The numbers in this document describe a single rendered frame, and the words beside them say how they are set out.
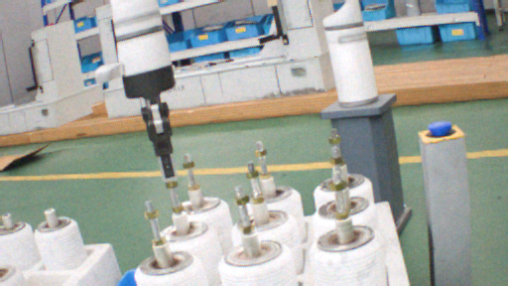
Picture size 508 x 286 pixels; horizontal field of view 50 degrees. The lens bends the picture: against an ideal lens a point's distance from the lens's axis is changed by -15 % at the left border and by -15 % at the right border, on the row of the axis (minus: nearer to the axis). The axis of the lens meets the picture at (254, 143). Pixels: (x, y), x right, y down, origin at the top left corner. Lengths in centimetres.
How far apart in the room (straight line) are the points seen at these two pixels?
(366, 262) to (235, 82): 254
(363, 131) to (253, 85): 188
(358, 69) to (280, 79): 179
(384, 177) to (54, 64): 318
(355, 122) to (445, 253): 47
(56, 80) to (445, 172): 355
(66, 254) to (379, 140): 70
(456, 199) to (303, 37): 222
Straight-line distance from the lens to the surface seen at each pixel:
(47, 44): 423
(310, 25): 305
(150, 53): 83
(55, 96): 425
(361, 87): 134
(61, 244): 109
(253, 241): 77
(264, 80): 314
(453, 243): 98
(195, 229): 92
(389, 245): 90
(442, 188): 94
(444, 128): 93
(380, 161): 135
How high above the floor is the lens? 55
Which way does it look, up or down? 12 degrees down
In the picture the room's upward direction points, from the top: 12 degrees counter-clockwise
